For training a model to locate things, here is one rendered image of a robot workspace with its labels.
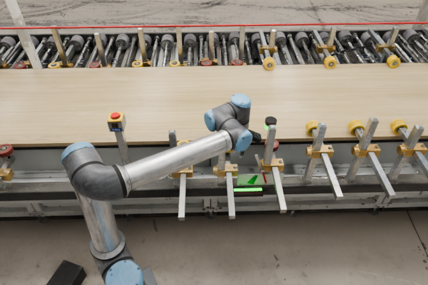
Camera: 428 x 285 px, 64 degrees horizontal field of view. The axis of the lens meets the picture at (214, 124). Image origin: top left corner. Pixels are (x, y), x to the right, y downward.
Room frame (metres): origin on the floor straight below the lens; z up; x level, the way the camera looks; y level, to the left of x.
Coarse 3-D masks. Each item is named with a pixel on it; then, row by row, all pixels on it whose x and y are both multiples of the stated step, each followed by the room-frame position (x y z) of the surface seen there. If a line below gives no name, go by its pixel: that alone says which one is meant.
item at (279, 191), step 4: (272, 156) 1.30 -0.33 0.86; (272, 168) 1.22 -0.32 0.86; (276, 168) 1.22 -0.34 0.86; (272, 172) 1.21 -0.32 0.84; (276, 172) 1.19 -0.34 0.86; (276, 176) 1.16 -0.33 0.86; (276, 180) 1.14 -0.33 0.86; (276, 184) 1.11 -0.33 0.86; (280, 184) 1.11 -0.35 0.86; (276, 188) 1.08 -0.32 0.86; (280, 188) 1.08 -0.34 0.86; (276, 192) 1.07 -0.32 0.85; (280, 192) 1.06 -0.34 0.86; (276, 196) 1.06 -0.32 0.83; (280, 196) 1.03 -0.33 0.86; (280, 200) 1.01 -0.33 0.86; (284, 200) 1.01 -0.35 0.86; (280, 204) 0.98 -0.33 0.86; (284, 204) 0.98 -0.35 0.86; (280, 208) 0.96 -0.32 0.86; (284, 208) 0.96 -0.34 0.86; (280, 212) 0.96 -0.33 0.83; (284, 212) 0.96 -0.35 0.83
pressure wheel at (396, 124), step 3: (393, 120) 1.49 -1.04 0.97; (396, 120) 1.48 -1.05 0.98; (399, 120) 1.48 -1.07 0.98; (402, 120) 1.48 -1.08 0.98; (390, 123) 1.49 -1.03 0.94; (393, 123) 1.47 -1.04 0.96; (396, 123) 1.46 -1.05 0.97; (399, 123) 1.45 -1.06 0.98; (402, 123) 1.45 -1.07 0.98; (405, 123) 1.45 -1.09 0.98; (390, 126) 1.48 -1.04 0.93; (393, 126) 1.46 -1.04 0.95; (396, 126) 1.44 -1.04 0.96; (399, 126) 1.44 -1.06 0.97; (402, 126) 1.44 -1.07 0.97; (405, 126) 1.44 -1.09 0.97; (393, 129) 1.45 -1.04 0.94; (396, 129) 1.44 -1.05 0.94; (396, 132) 1.44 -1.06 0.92
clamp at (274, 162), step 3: (273, 159) 1.27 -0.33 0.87; (276, 159) 1.27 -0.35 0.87; (279, 159) 1.27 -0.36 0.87; (282, 159) 1.27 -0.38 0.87; (261, 162) 1.25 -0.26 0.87; (273, 162) 1.25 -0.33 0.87; (276, 162) 1.25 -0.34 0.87; (282, 162) 1.25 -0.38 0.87; (258, 165) 1.26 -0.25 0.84; (264, 165) 1.23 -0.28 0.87; (267, 165) 1.23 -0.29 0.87; (270, 165) 1.23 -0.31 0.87; (273, 165) 1.23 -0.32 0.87; (276, 165) 1.23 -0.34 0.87; (279, 165) 1.23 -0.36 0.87; (282, 165) 1.23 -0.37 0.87; (258, 168) 1.25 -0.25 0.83; (264, 168) 1.23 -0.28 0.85; (267, 168) 1.23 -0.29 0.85; (270, 168) 1.23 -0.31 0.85; (279, 168) 1.23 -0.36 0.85; (282, 168) 1.23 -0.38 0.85; (264, 171) 1.23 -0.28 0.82
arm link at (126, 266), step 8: (128, 256) 0.73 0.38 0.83; (112, 264) 0.69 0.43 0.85; (120, 264) 0.68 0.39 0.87; (128, 264) 0.68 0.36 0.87; (136, 264) 0.68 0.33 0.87; (104, 272) 0.66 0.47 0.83; (112, 272) 0.64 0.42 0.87; (120, 272) 0.64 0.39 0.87; (128, 272) 0.64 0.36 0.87; (136, 272) 0.64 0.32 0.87; (104, 280) 0.64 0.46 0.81; (112, 280) 0.61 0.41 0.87; (120, 280) 0.61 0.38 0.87; (128, 280) 0.61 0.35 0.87; (136, 280) 0.61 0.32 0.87; (144, 280) 0.65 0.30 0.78
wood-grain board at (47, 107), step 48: (0, 96) 1.81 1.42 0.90; (48, 96) 1.81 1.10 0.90; (96, 96) 1.81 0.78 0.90; (144, 96) 1.81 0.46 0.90; (192, 96) 1.81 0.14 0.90; (288, 96) 1.81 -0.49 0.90; (336, 96) 1.81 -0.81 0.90; (384, 96) 1.81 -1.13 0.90; (0, 144) 1.36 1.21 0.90; (48, 144) 1.37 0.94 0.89; (96, 144) 1.38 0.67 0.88
